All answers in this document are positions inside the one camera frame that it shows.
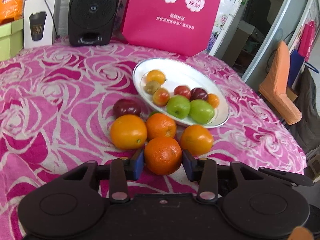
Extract smooth orange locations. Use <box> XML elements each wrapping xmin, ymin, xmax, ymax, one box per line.
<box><xmin>110</xmin><ymin>114</ymin><xmax>148</xmax><ymax>150</ymax></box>
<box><xmin>180</xmin><ymin>125</ymin><xmax>214</xmax><ymax>157</ymax></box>

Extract orange mandarin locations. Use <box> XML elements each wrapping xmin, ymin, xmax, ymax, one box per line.
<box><xmin>145</xmin><ymin>113</ymin><xmax>177</xmax><ymax>140</ymax></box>
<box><xmin>144</xmin><ymin>137</ymin><xmax>182</xmax><ymax>176</ymax></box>

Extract large green apple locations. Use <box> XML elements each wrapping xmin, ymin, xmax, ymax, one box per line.
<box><xmin>189</xmin><ymin>99</ymin><xmax>215</xmax><ymax>125</ymax></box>

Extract dark red plum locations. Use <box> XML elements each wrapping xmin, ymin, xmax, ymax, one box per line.
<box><xmin>113</xmin><ymin>99</ymin><xmax>141</xmax><ymax>118</ymax></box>

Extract small orange kumquat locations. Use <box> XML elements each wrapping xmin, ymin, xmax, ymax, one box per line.
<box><xmin>207</xmin><ymin>93</ymin><xmax>220</xmax><ymax>108</ymax></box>

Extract orange mandarin top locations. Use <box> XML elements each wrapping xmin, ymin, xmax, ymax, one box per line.
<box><xmin>145</xmin><ymin>113</ymin><xmax>177</xmax><ymax>140</ymax></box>

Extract small red tomato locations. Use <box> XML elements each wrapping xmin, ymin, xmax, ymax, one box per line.
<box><xmin>174</xmin><ymin>85</ymin><xmax>191</xmax><ymax>100</ymax></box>

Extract small yellow orange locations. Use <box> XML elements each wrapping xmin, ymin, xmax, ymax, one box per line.
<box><xmin>146</xmin><ymin>70</ymin><xmax>166</xmax><ymax>85</ymax></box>

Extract dark jacket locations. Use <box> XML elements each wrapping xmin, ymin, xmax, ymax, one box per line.
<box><xmin>290</xmin><ymin>68</ymin><xmax>319</xmax><ymax>155</ymax></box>

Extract orange covered chair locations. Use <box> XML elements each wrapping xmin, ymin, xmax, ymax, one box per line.
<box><xmin>259</xmin><ymin>41</ymin><xmax>302</xmax><ymax>125</ymax></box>

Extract pink rose tablecloth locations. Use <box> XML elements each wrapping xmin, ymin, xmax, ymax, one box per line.
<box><xmin>1</xmin><ymin>38</ymin><xmax>306</xmax><ymax>239</ymax></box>

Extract blue bag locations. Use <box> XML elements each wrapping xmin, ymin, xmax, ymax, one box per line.
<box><xmin>287</xmin><ymin>50</ymin><xmax>305</xmax><ymax>87</ymax></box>

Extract pink hanging bag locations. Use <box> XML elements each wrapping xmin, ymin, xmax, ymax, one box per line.
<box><xmin>298</xmin><ymin>21</ymin><xmax>316</xmax><ymax>61</ymax></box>

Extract white coffee cup box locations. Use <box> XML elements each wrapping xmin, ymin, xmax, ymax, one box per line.
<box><xmin>23</xmin><ymin>0</ymin><xmax>61</xmax><ymax>49</ymax></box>

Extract light green box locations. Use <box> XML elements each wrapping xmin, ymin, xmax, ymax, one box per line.
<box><xmin>0</xmin><ymin>19</ymin><xmax>23</xmax><ymax>61</ymax></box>

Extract magenta tote bag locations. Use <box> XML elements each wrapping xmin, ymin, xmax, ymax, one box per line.
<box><xmin>121</xmin><ymin>0</ymin><xmax>221</xmax><ymax>56</ymax></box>

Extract black speaker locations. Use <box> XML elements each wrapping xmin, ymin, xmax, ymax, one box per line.
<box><xmin>68</xmin><ymin>0</ymin><xmax>119</xmax><ymax>47</ymax></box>

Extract orange white snack bag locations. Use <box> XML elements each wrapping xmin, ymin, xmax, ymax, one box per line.
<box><xmin>0</xmin><ymin>0</ymin><xmax>24</xmax><ymax>25</ymax></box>

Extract black speaker cable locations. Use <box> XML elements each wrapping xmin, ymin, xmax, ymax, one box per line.
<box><xmin>43</xmin><ymin>0</ymin><xmax>67</xmax><ymax>38</ymax></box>

